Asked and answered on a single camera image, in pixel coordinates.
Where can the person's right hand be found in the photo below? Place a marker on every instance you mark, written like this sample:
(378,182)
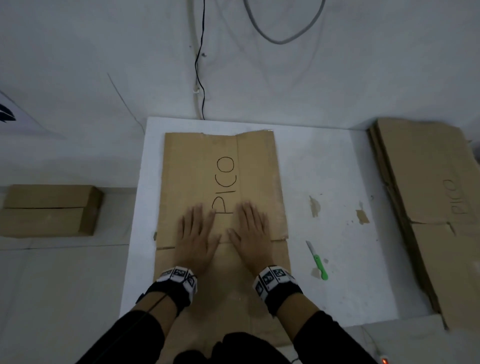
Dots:
(251,240)

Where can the clear tape scrap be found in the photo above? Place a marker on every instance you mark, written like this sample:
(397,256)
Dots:
(314,207)
(315,273)

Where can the white table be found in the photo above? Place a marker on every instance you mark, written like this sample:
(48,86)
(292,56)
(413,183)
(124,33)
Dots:
(337,168)

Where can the white connector with red light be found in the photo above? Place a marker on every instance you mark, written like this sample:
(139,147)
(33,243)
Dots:
(384,360)

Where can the person's black trouser legs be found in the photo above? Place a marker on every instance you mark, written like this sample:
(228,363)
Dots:
(243,348)

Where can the white recycling symbol sign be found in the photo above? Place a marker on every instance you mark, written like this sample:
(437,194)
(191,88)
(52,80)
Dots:
(26,125)

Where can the person's right forearm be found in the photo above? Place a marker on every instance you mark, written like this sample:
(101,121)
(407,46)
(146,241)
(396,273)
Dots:
(300,318)

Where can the brown tape scrap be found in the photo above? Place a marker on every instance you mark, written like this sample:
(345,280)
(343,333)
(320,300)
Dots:
(362,216)

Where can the brown cardboard box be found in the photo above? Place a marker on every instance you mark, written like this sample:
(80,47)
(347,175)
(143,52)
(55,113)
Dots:
(420,157)
(187,168)
(37,213)

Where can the person's left forearm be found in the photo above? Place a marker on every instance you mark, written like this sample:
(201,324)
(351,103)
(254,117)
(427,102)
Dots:
(150,322)

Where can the person's left hand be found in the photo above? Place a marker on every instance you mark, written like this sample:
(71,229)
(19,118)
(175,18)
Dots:
(197,243)

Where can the stack of boxes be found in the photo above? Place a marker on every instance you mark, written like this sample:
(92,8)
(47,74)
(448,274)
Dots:
(375,150)

